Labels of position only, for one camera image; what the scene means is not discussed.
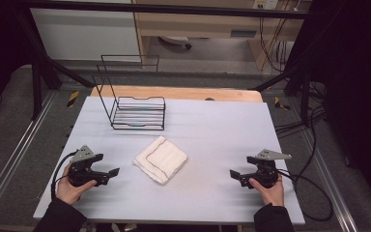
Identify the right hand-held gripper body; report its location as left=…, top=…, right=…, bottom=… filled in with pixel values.
left=241, top=148, right=293, bottom=189

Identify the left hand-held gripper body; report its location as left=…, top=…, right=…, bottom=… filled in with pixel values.
left=68, top=144, right=110, bottom=189

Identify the person's left hand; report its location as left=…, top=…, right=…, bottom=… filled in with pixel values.
left=55, top=163, right=98, bottom=206

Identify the person's right hand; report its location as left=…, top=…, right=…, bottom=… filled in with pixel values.
left=248, top=175, right=286, bottom=208

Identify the folded white towel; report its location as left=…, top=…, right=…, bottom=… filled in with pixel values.
left=132, top=134, right=189, bottom=187

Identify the yellow black tape strip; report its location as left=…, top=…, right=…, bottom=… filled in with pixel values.
left=273, top=96, right=292, bottom=111
left=66, top=90, right=80, bottom=109

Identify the black metal stand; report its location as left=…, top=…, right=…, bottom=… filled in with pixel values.
left=251, top=47, right=314, bottom=128
left=14, top=9, right=95, bottom=121

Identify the wooden table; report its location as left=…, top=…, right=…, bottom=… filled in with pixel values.
left=89, top=84, right=265, bottom=103

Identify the white cabinet panel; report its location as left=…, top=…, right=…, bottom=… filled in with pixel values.
left=29, top=7, right=142, bottom=63

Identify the black curtain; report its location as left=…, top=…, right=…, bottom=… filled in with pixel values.
left=0, top=0, right=35, bottom=120
left=286, top=0, right=371, bottom=211

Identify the office chair base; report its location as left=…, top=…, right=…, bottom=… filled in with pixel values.
left=158, top=35, right=193, bottom=51

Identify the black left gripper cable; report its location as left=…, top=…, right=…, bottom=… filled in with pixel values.
left=50, top=150, right=79, bottom=201

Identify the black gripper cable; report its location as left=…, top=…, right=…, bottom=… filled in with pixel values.
left=277, top=169, right=334, bottom=223
left=50, top=150, right=79, bottom=201

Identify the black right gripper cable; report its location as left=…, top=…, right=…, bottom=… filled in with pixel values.
left=277, top=169, right=334, bottom=223

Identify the black wire rack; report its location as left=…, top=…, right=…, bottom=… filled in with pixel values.
left=91, top=54, right=167, bottom=131

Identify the black floor cable bundle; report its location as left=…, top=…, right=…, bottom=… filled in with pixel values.
left=273, top=80, right=329, bottom=182

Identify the aluminium rail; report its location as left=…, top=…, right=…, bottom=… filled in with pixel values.
left=301, top=128, right=359, bottom=232
left=0, top=91, right=58, bottom=221

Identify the hanging cable bundle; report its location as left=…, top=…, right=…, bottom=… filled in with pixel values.
left=258, top=9, right=299, bottom=73

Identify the white wall socket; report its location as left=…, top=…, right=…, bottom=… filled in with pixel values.
left=251, top=0, right=280, bottom=11

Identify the black metal frame bar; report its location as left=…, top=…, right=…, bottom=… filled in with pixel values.
left=14, top=0, right=324, bottom=21

